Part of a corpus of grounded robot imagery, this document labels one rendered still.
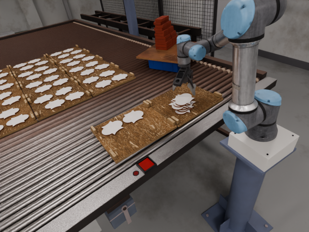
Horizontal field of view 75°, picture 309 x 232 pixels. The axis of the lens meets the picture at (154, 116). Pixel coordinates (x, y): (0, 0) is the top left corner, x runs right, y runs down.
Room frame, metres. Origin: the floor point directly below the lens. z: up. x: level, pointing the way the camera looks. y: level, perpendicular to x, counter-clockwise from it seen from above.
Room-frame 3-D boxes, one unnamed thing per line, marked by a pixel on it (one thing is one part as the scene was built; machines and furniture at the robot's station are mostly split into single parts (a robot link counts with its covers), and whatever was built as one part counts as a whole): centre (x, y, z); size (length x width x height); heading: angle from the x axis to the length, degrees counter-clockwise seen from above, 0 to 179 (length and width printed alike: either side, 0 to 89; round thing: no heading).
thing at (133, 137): (0.95, 0.14, 0.93); 0.41 x 0.35 x 0.02; 121
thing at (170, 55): (1.90, -0.25, 1.03); 0.50 x 0.50 x 0.02; 54
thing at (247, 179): (0.74, -0.53, 0.44); 0.38 x 0.38 x 0.87; 26
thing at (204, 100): (1.17, -0.21, 0.93); 0.41 x 0.35 x 0.02; 122
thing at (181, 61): (1.12, -0.21, 1.25); 0.08 x 0.08 x 0.05
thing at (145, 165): (0.66, 0.07, 0.92); 0.06 x 0.06 x 0.01; 34
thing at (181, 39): (1.11, -0.21, 1.33); 0.09 x 0.08 x 0.11; 21
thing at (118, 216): (0.54, 0.23, 0.77); 0.14 x 0.11 x 0.18; 124
